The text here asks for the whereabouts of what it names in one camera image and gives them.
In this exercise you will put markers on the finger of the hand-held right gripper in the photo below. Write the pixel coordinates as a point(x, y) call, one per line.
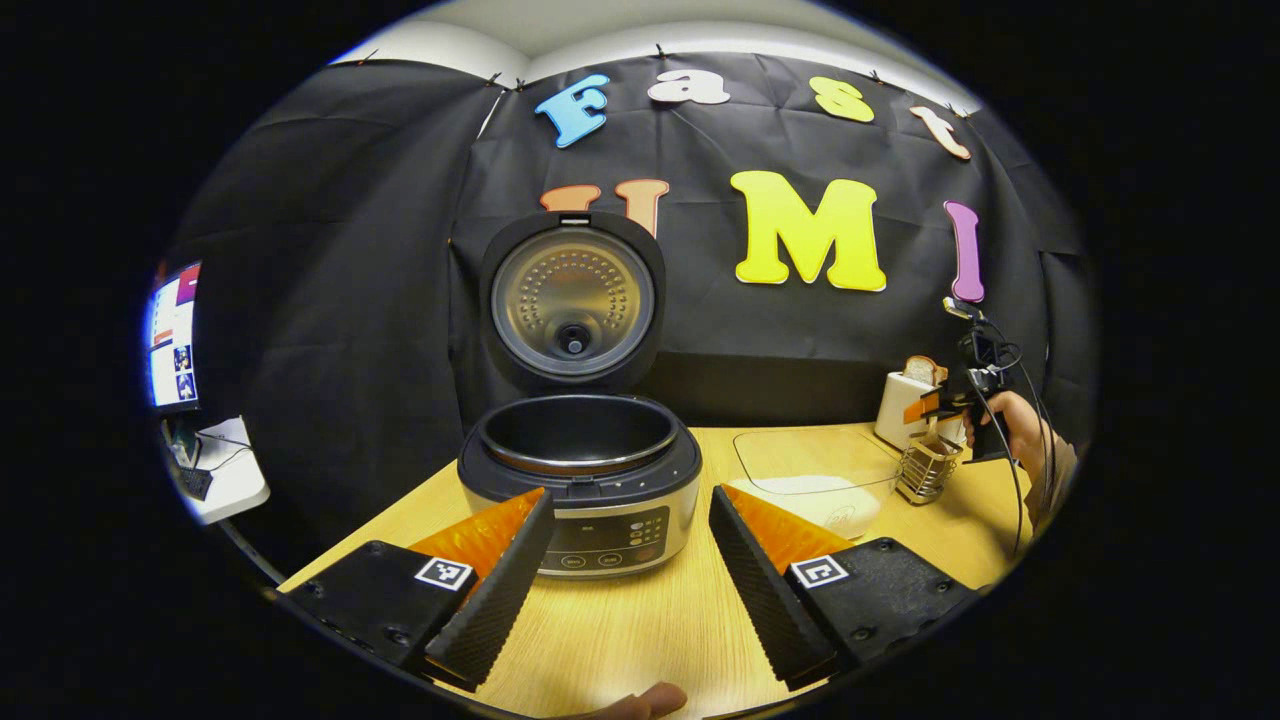
point(925, 407)

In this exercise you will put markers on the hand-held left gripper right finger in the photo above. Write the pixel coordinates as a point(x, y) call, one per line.
point(765, 600)

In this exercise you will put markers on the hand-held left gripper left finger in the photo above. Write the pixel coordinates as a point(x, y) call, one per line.
point(495, 600)

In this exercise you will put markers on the black and silver rice cooker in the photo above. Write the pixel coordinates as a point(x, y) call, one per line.
point(600, 470)

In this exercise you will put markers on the white toaster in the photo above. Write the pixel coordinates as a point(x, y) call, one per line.
point(895, 410)

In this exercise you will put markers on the toasted bread slice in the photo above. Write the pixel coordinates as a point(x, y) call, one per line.
point(922, 370)

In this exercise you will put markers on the clear plastic container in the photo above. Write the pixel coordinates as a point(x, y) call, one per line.
point(800, 455)

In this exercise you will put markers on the white side table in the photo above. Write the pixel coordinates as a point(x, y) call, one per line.
point(235, 480)

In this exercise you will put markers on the black keyboard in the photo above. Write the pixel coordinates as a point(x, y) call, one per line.
point(196, 483)

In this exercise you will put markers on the computer monitor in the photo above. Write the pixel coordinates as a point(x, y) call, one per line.
point(172, 340)

